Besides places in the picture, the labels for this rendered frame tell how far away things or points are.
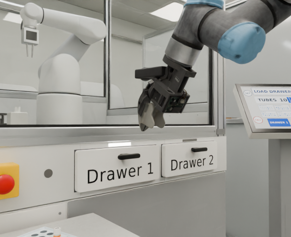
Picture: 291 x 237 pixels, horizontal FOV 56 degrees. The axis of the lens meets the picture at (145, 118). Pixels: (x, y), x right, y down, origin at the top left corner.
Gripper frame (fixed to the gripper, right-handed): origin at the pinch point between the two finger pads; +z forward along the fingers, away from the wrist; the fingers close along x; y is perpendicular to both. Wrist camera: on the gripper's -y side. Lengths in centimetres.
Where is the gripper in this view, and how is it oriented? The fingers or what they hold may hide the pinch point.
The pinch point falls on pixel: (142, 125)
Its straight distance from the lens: 73.7
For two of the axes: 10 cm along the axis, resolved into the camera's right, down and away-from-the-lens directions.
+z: -3.7, 8.3, 4.3
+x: 7.7, 0.1, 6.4
